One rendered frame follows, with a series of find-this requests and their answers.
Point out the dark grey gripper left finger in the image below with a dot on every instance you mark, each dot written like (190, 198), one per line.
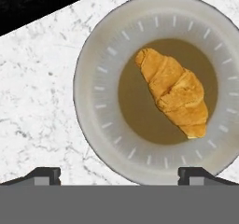
(46, 173)

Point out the golden croissant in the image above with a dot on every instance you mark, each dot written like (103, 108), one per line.
(175, 92)

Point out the grey round plate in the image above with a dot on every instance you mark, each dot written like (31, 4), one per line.
(102, 109)

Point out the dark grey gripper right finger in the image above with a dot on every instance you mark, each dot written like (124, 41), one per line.
(191, 173)

